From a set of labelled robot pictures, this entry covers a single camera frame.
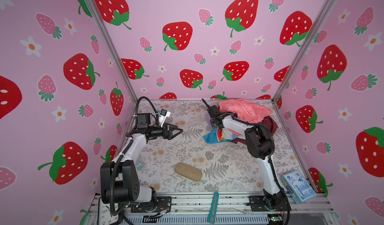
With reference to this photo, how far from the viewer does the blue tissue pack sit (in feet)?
2.39

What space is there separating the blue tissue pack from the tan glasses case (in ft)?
1.53

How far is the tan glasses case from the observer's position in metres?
0.82
